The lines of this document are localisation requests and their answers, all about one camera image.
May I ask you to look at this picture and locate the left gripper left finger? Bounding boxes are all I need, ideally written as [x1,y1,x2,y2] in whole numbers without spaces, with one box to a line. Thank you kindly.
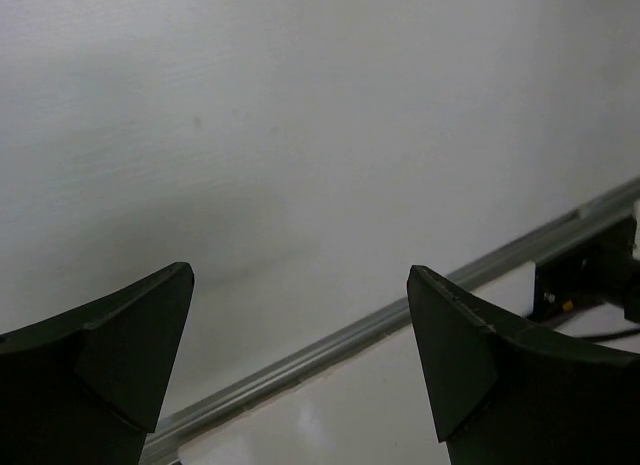
[1,262,195,464]

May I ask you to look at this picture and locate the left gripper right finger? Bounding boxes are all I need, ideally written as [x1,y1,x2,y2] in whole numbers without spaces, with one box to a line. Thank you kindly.
[407,266,639,464]

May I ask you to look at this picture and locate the aluminium table rail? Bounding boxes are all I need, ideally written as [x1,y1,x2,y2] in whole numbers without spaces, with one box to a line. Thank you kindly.
[140,178,639,464]

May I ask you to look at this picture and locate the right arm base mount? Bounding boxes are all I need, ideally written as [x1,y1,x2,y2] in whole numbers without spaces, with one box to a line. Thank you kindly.
[526,216,639,343]

